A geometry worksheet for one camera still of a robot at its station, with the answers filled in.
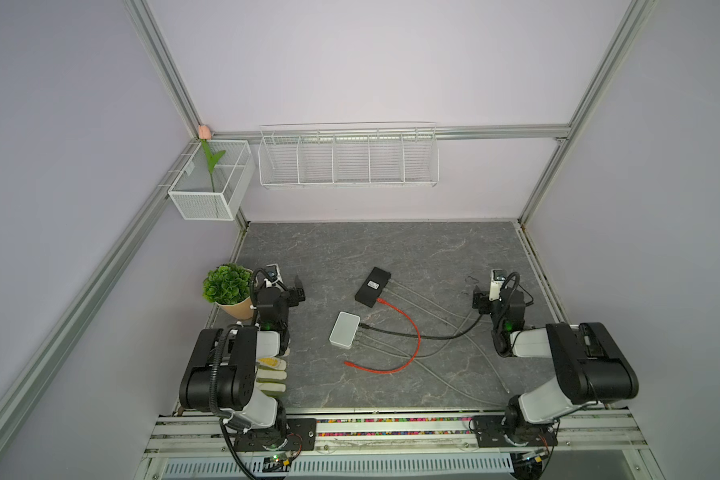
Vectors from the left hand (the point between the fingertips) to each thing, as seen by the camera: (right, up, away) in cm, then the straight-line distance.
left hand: (284, 280), depth 93 cm
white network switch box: (+19, -15, -2) cm, 24 cm away
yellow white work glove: (-1, -26, -10) cm, 27 cm away
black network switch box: (+28, -3, +7) cm, 29 cm away
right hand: (+66, -3, +1) cm, 67 cm away
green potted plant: (-14, -1, -8) cm, 16 cm away
